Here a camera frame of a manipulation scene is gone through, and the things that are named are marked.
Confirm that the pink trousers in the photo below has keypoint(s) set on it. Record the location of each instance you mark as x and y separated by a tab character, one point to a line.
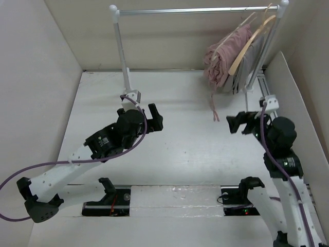
216	72

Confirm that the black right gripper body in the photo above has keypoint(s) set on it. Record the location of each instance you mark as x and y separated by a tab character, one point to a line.
253	124

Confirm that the grey hanging garment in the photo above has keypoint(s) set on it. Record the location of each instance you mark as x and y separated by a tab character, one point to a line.
237	82

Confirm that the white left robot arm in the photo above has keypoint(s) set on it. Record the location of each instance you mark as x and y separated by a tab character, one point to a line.
52	191

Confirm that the aluminium rail right side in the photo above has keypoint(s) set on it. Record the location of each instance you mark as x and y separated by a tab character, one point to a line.
263	84

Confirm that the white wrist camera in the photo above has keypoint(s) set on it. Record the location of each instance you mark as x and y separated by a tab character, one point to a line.
271	103
131	100

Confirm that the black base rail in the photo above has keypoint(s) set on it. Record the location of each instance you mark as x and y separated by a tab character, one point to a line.
173	201

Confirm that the white clothes rack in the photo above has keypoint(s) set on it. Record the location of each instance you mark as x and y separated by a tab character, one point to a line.
190	92

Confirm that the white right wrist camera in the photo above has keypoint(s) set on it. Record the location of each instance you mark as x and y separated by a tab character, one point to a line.
271	103

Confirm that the tan wooden hanger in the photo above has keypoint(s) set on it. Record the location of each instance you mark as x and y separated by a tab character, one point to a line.
261	29

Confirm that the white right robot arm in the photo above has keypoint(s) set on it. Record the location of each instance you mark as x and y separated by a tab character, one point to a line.
287	218

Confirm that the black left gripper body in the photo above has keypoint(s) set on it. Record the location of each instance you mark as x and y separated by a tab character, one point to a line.
152	126

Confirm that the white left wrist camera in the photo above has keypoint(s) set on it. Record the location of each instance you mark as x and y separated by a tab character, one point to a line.
131	100

